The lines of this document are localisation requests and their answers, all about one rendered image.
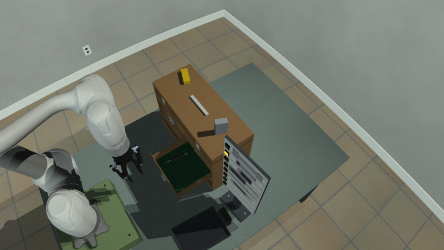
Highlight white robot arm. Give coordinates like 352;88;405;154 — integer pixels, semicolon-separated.
0;74;130;249

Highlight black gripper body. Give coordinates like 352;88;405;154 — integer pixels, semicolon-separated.
112;146;134;165

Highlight brown wooden chest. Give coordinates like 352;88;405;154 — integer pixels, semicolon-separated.
151;64;254;200

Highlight yellow rectangular block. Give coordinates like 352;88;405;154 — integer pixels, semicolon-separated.
181;68;191;85

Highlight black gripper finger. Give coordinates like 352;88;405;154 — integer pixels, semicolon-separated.
109;161;133;183
129;145;143;175

